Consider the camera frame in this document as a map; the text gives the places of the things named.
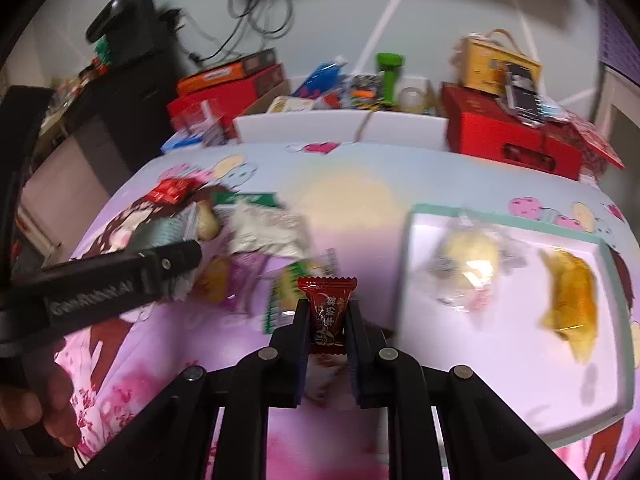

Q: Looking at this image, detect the red cardboard box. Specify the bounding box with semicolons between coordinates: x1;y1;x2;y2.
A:
166;63;288;131

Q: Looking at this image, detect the black patterned toy packet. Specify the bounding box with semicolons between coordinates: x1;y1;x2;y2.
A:
325;74;388;111

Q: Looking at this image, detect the yellow dried fruit packet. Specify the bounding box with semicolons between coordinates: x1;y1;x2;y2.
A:
537;247;601;366

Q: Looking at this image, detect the black monitor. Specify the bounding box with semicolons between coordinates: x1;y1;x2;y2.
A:
85;0;166;68

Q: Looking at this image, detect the round yellow cake clear wrapper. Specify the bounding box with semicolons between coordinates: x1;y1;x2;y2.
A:
425;210;526;311

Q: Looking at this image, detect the person's left hand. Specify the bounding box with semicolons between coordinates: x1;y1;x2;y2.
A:
0;359;85;457

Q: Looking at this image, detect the red foil candy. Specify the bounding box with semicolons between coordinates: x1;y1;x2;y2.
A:
147;177;198;206

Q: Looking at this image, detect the yellow white small box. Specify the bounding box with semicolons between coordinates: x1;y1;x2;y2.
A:
265;95;316;113

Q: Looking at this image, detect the white storage box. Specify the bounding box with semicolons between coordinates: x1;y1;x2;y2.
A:
232;75;451;153

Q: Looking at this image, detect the black mobile phone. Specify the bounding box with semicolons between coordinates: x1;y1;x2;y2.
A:
507;90;548;128

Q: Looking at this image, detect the white tray teal rim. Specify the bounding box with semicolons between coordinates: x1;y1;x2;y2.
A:
397;204;633;448

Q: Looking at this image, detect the purple plastic basket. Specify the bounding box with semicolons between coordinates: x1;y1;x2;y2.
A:
597;0;640;81

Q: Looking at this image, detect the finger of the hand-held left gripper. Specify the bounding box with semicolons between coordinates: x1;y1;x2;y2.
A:
134;238;204;302

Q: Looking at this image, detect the blue white milk carton pack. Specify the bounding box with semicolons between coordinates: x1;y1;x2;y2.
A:
161;120;236;155

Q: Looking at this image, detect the printed cartoon blanket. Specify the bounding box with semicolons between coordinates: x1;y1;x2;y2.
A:
50;142;640;480

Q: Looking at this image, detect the silver snack packet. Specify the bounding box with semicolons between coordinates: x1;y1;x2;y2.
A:
227;202;313;261

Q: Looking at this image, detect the yellow jelly cup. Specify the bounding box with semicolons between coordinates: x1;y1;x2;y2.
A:
195;255;233;306

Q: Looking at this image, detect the clear tape roll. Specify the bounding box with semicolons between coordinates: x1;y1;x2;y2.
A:
397;86;431;113

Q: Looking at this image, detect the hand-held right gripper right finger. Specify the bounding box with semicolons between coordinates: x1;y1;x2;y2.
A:
347;300;576;480

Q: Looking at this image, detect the large red box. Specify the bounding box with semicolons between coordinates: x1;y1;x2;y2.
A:
440;82;586;181

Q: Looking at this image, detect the yellow box with handle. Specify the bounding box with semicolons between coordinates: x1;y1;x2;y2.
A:
452;29;543;96

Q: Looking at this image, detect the dark red candy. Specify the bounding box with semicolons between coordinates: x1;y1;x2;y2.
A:
296;276;358;357

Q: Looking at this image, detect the black cabinet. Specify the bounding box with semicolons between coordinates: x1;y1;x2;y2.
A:
20;50;186;256

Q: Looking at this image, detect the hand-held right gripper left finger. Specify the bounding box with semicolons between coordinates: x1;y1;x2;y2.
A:
80;300;311;480

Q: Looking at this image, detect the orange black flat box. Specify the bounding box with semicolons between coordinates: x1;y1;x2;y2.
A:
176;49;278;96

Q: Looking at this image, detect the green dumbbell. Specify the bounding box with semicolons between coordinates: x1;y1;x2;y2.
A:
375;52;406;108

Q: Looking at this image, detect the clear plastic box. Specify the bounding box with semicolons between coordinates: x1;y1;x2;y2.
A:
170;97;226;133

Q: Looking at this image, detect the white desk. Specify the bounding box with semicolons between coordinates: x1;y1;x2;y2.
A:
592;62;640;126

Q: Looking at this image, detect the blue snack bag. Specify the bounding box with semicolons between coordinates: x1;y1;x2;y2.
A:
292;57;348;98

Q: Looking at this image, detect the green white snack packet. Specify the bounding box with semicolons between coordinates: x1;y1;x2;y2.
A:
212;191;283;211

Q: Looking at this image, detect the pale bun clear wrapper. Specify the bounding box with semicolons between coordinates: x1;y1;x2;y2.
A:
175;200;223;243

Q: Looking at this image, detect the red patterned gift bag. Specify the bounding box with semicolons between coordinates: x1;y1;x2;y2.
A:
565;110;626;181

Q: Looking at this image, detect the green packet yellow snack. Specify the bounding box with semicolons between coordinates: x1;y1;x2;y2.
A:
262;260;341;336

